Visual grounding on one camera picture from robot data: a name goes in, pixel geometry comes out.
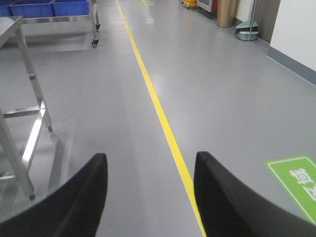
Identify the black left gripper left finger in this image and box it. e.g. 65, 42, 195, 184
0, 153, 108, 237

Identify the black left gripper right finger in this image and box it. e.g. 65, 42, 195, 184
194, 151, 316, 237

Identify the green dustpan and broom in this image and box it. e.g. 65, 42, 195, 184
235, 0, 259, 41

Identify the steel cart with casters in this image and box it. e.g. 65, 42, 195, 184
23, 0, 101, 48

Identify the brown cardboard tube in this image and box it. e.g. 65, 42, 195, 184
217, 0, 238, 28

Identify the blue bin on cart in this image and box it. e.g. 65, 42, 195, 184
52, 0, 90, 16
9, 0, 54, 18

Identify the yellow mop bucket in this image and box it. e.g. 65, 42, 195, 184
181, 0, 198, 9

